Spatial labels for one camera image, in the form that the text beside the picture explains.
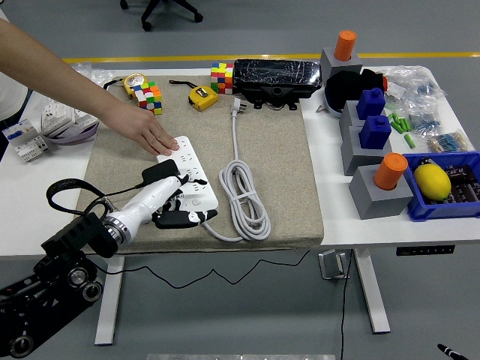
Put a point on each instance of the white circuit breaker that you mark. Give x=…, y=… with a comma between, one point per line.
x=24, y=142

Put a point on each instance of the large clear plastic bag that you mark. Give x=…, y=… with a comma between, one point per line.
x=416, y=84

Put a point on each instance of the white wall socket panel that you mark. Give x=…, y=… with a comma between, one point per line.
x=56, y=120
x=85, y=120

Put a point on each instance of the square yellow tape measure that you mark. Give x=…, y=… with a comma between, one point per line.
x=202, y=99

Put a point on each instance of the small metal screws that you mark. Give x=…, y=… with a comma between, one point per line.
x=320, y=108

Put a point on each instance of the round yellow tape measure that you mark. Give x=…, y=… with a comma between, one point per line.
x=134, y=82

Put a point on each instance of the grey-brown mat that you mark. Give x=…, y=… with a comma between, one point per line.
x=270, y=168

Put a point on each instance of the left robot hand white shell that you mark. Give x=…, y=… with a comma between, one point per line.
x=150, y=200

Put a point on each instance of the dark electronic components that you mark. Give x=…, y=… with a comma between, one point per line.
x=463, y=182

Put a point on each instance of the black plastic bracket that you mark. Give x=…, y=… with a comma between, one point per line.
x=275, y=93

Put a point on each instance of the person's forearm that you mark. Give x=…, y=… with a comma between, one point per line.
x=48, y=71

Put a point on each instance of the white power strip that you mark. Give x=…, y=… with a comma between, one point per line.
x=191, y=157

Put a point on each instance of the silver metal hook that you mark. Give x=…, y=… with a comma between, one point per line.
x=332, y=264

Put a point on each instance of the clear bag of screws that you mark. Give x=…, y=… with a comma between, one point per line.
x=95, y=75

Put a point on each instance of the black fabric bundle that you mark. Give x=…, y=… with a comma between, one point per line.
x=343, y=88

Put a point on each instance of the clear bag blue parts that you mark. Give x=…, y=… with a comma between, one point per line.
x=423, y=122

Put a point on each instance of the clear bag of resistors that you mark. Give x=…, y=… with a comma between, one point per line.
x=450, y=141

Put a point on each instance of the grey square block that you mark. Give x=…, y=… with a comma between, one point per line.
x=354, y=153
x=348, y=114
x=332, y=63
x=375, y=202

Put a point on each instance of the black table control panel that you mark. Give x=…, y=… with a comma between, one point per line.
x=425, y=250

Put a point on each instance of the black wrapped box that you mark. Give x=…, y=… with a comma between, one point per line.
x=277, y=73

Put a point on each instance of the orange cylinder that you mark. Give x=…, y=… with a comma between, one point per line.
x=345, y=45
x=390, y=170

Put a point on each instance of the yellow lemon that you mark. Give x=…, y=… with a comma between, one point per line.
x=431, y=182

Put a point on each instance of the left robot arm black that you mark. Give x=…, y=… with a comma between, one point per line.
x=56, y=270

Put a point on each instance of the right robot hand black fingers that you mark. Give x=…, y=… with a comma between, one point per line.
x=452, y=352

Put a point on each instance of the blue plastic bin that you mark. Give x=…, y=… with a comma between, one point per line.
x=442, y=212

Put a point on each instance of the white table leg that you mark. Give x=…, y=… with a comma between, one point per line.
x=371, y=292
x=108, y=300

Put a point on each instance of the small white packet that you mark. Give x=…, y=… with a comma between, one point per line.
x=395, y=89

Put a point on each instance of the small green cylinder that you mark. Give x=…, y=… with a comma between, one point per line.
x=408, y=141
x=404, y=124
x=396, y=126
x=392, y=118

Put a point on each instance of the colourful puzzle cube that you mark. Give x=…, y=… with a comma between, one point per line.
x=148, y=96
x=221, y=77

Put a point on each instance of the black office chair base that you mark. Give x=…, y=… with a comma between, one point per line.
x=168, y=9

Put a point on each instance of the small black white toy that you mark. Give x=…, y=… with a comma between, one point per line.
x=426, y=162

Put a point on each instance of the blue stepped block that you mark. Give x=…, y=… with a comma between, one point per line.
x=371, y=103
x=375, y=131

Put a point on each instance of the person's hand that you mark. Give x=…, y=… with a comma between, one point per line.
x=142, y=127

